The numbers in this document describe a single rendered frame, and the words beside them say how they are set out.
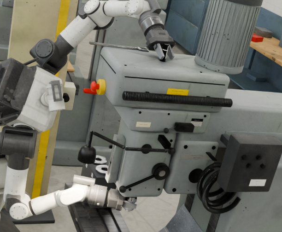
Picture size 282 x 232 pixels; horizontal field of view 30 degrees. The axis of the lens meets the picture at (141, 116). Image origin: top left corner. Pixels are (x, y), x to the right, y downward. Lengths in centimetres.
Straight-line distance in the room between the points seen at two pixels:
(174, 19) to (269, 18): 221
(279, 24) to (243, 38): 652
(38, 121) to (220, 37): 83
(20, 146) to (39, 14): 163
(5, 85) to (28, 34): 152
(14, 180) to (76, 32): 69
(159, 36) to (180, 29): 799
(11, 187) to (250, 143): 101
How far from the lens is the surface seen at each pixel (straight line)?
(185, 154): 218
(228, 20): 208
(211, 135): 221
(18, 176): 230
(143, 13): 217
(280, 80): 845
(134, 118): 202
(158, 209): 474
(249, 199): 232
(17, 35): 374
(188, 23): 983
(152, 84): 197
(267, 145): 202
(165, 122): 207
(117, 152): 219
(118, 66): 193
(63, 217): 439
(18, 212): 235
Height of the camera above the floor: 246
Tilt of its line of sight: 22 degrees down
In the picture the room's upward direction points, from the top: 13 degrees clockwise
